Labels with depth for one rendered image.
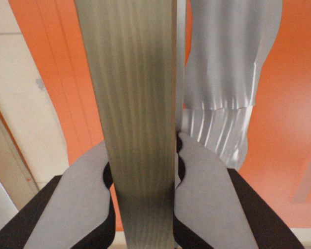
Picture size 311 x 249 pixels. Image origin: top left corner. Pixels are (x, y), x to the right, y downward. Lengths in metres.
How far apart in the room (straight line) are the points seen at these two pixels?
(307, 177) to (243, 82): 0.16
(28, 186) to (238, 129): 0.25
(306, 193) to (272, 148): 0.10
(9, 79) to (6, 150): 0.07
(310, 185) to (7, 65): 0.36
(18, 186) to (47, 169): 0.03
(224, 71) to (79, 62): 0.13
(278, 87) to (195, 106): 0.08
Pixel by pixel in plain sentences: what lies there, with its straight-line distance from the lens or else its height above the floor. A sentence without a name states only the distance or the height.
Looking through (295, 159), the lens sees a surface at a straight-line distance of 0.27.
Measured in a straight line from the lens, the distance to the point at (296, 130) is 0.24.
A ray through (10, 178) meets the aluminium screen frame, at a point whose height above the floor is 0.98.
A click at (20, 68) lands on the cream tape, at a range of 0.20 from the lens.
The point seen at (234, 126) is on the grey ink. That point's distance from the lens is 0.19.
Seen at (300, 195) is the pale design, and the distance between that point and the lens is 0.32.
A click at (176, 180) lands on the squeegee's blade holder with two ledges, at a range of 0.17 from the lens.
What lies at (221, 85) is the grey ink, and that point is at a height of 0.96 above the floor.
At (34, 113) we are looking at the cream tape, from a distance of 0.21.
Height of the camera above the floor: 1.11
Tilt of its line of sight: 63 degrees down
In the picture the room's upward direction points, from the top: 179 degrees clockwise
